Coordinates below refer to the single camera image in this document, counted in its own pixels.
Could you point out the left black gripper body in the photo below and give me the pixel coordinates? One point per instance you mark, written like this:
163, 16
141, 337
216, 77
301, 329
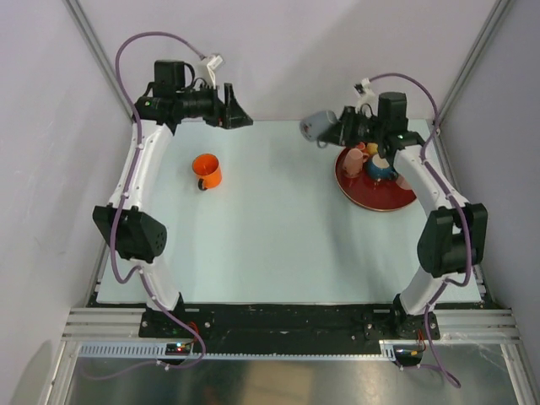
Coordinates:
204, 104

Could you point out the aluminium rail bar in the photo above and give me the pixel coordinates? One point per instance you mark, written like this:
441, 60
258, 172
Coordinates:
484, 326

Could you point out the yellow mug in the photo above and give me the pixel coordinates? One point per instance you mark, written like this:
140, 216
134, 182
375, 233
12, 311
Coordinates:
372, 149

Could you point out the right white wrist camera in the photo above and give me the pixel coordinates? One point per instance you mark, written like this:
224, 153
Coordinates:
365, 94

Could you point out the left aluminium frame post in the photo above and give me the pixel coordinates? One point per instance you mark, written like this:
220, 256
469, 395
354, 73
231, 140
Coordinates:
97, 51

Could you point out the red round tray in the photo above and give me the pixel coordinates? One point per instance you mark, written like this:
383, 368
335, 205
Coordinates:
381, 196

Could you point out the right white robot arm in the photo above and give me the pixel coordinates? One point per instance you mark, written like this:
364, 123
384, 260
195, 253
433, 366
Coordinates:
453, 239

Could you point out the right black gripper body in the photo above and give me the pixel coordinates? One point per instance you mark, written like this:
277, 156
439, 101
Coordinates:
357, 128

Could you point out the pale pink cup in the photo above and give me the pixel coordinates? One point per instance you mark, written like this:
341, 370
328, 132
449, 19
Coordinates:
402, 183

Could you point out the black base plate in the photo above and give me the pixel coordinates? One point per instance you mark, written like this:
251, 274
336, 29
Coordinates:
280, 329

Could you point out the aluminium frame post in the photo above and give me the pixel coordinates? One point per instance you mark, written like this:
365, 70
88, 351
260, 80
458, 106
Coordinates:
97, 51
489, 29

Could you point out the pink mug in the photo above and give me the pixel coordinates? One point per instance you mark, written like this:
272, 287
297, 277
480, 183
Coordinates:
353, 162

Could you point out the grey mug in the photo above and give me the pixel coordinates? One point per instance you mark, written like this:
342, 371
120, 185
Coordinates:
315, 125

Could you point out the blue mug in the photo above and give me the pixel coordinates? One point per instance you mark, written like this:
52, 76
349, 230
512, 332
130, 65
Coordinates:
378, 169

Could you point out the orange mug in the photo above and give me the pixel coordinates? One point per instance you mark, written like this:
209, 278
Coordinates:
208, 171

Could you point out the right aluminium frame post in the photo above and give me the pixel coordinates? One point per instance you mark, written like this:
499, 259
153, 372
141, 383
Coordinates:
489, 29

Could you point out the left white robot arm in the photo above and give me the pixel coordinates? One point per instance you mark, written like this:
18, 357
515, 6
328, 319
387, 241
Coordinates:
137, 240

